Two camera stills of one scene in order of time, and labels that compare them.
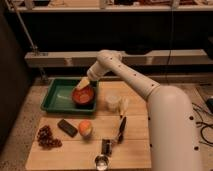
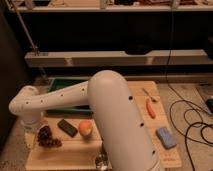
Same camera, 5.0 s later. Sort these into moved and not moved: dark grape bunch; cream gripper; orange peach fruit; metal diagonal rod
Moved: cream gripper
Not moved: dark grape bunch; orange peach fruit; metal diagonal rod
